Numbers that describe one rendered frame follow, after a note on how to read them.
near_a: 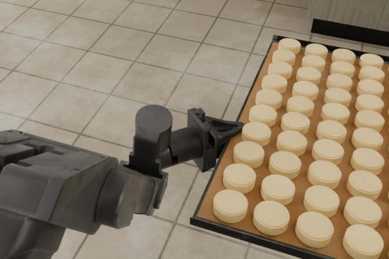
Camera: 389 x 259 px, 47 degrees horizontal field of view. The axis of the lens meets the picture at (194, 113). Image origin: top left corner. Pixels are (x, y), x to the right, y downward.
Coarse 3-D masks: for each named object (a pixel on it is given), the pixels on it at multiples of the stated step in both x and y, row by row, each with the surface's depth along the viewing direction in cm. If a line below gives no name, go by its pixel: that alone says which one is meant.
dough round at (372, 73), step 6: (366, 66) 96; (372, 66) 96; (360, 72) 94; (366, 72) 94; (372, 72) 94; (378, 72) 94; (360, 78) 94; (366, 78) 93; (372, 78) 92; (378, 78) 92
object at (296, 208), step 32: (384, 64) 101; (288, 96) 89; (320, 96) 90; (352, 96) 90; (384, 96) 90; (352, 128) 82; (384, 128) 82; (224, 160) 74; (384, 160) 75; (256, 192) 68; (384, 192) 69; (224, 224) 63; (288, 224) 63; (384, 224) 64; (384, 256) 60
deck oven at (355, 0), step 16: (320, 0) 253; (336, 0) 249; (352, 0) 246; (368, 0) 243; (384, 0) 240; (320, 16) 259; (336, 16) 256; (352, 16) 253; (368, 16) 249; (384, 16) 246; (320, 32) 271; (336, 32) 267; (352, 32) 263; (368, 32) 260; (384, 32) 257
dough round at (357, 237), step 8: (360, 224) 62; (352, 232) 60; (360, 232) 60; (368, 232) 60; (376, 232) 60; (344, 240) 60; (352, 240) 59; (360, 240) 59; (368, 240) 59; (376, 240) 59; (344, 248) 60; (352, 248) 59; (360, 248) 58; (368, 248) 58; (376, 248) 58; (352, 256) 59; (360, 256) 58; (368, 256) 58; (376, 256) 58
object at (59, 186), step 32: (0, 160) 25; (32, 160) 25; (64, 160) 27; (96, 160) 29; (0, 192) 23; (32, 192) 23; (64, 192) 23; (96, 192) 30; (0, 224) 22; (32, 224) 22; (64, 224) 25; (96, 224) 32; (0, 256) 22; (32, 256) 23
